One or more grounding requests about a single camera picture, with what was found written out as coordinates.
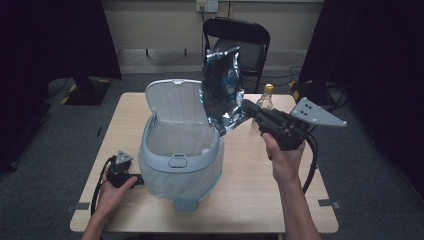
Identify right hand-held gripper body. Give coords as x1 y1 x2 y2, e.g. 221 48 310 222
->
255 96 348 152

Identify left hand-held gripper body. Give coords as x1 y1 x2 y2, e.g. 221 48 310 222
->
106 150 136 189

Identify silver foil snack bag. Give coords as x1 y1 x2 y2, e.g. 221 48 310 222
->
198 45 250 137

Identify white lidded trash can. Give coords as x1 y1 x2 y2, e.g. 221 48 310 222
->
138 78 225 213

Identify person's left hand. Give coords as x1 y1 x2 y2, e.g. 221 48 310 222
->
95 162 139 216

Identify person's right hand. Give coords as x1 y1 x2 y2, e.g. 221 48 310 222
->
261 132 306 185

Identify clear bottle with yellow cap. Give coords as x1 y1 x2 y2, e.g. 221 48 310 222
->
251 83 275 132

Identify grey tape strip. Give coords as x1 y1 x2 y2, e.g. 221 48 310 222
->
317 198 342 210
64 201 91 214

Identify black folding chair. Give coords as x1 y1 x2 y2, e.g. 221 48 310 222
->
202 16 271 95

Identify black stand base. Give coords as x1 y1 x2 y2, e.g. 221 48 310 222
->
61 73 113 107

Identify dark curtain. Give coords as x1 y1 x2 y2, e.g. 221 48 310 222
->
0 0 123 84
299 0 424 198

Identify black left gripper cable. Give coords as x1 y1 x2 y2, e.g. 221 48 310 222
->
90 155 116 218

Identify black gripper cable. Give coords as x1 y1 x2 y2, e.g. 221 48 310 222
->
90 155 116 218
301 132 320 194

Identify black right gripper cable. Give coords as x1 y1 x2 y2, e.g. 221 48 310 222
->
301 132 320 194

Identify black floor cables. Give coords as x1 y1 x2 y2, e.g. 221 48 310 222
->
242 65 349 113

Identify white wall socket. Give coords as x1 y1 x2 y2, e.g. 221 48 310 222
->
196 0 220 14

